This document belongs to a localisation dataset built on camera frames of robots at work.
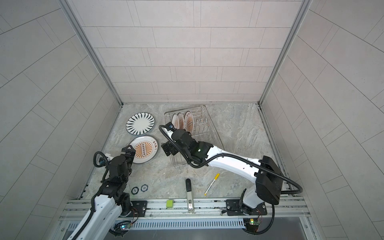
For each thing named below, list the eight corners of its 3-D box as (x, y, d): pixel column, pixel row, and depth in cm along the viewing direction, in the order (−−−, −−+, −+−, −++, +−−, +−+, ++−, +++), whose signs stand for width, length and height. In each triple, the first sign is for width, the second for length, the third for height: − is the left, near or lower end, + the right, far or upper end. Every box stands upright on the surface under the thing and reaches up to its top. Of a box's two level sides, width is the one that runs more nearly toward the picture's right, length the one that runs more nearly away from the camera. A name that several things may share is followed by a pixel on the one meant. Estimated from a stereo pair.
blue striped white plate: (123, 135, 100) (122, 133, 98) (131, 114, 112) (130, 112, 110) (152, 135, 100) (151, 133, 98) (157, 114, 112) (156, 112, 110)
